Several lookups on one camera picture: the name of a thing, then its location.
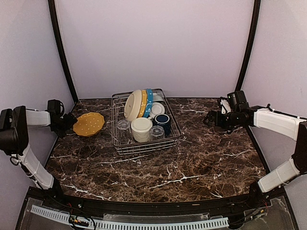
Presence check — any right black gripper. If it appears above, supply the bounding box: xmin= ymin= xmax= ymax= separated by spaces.
xmin=203 ymin=110 xmax=240 ymax=130

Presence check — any cream ribbed cup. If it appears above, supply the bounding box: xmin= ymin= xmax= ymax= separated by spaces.
xmin=131 ymin=117 xmax=153 ymax=143

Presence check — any wire metal dish rack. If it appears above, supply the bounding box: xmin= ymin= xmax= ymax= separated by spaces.
xmin=111 ymin=89 xmax=181 ymax=155

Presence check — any yellow dotted scalloped plate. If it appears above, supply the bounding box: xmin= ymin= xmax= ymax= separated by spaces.
xmin=73 ymin=112 xmax=105 ymax=137

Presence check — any white saucer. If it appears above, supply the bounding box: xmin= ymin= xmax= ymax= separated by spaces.
xmin=150 ymin=102 xmax=165 ymax=117

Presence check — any dark blue mug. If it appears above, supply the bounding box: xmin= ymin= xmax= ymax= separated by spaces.
xmin=153 ymin=114 xmax=171 ymax=137

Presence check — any clear glass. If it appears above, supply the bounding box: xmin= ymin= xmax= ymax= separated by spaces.
xmin=150 ymin=125 xmax=165 ymax=141
xmin=117 ymin=119 xmax=131 ymax=144

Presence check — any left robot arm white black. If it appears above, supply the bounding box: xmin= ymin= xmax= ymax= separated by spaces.
xmin=0 ymin=105 xmax=77 ymax=209

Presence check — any clear glass left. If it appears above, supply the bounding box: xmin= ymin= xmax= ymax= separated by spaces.
xmin=117 ymin=119 xmax=131 ymax=144

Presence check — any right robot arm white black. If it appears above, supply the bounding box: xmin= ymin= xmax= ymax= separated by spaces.
xmin=203 ymin=106 xmax=307 ymax=208

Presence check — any left black frame post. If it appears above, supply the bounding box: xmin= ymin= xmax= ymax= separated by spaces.
xmin=48 ymin=0 xmax=79 ymax=104

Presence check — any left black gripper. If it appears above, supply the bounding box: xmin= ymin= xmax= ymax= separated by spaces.
xmin=52 ymin=112 xmax=78 ymax=138

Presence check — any blue dotted plate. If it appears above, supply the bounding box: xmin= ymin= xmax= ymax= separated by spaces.
xmin=143 ymin=89 xmax=153 ymax=117

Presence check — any clear glass right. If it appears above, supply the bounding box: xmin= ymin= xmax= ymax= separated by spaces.
xmin=150 ymin=125 xmax=165 ymax=141

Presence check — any pale green bowl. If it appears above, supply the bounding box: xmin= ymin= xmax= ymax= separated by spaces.
xmin=153 ymin=93 xmax=164 ymax=102

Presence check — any white right gripper bracket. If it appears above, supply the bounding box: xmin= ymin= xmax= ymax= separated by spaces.
xmin=218 ymin=97 xmax=232 ymax=114

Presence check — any black frame post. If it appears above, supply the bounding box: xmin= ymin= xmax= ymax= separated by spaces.
xmin=48 ymin=0 xmax=79 ymax=104
xmin=235 ymin=0 xmax=261 ymax=91

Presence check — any right black frame post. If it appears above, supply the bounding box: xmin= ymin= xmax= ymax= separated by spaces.
xmin=235 ymin=0 xmax=261 ymax=91

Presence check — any black front rail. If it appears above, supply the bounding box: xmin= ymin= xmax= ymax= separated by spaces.
xmin=26 ymin=186 xmax=286 ymax=216

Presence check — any cream deep plate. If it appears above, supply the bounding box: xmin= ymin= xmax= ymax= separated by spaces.
xmin=124 ymin=90 xmax=142 ymax=121

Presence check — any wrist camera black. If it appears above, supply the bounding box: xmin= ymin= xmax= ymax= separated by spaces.
xmin=47 ymin=99 xmax=65 ymax=116
xmin=227 ymin=91 xmax=247 ymax=109

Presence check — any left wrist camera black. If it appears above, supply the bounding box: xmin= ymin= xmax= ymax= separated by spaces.
xmin=47 ymin=99 xmax=65 ymax=116

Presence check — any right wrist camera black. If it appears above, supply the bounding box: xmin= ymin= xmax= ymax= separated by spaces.
xmin=227 ymin=91 xmax=247 ymax=109

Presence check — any white slotted cable duct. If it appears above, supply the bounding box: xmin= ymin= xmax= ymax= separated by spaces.
xmin=31 ymin=205 xmax=229 ymax=230

